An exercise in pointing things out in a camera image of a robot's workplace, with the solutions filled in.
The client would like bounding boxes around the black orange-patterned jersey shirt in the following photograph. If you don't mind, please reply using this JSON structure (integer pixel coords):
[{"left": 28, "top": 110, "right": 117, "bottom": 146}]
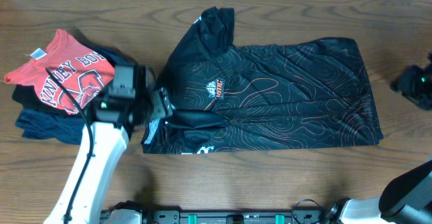
[{"left": 142, "top": 7, "right": 383, "bottom": 155}]

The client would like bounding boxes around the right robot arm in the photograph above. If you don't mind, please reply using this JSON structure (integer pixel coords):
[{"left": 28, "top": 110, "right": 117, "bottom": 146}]
[{"left": 321, "top": 64, "right": 431, "bottom": 224}]

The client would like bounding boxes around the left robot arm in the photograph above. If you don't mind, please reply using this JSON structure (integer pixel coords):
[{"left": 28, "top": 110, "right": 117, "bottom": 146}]
[{"left": 45, "top": 65, "right": 173, "bottom": 224}]

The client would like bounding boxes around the red printed folded t-shirt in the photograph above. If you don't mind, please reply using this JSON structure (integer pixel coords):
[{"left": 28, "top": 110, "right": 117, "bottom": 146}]
[{"left": 5, "top": 29, "right": 114, "bottom": 115}]

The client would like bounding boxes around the navy blue folded t-shirt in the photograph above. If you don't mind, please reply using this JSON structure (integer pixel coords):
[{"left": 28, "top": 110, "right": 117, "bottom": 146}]
[{"left": 14, "top": 46, "right": 129, "bottom": 146}]

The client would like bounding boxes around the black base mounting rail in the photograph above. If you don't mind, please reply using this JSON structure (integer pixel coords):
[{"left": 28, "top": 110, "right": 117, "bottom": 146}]
[{"left": 99, "top": 199, "right": 340, "bottom": 224}]

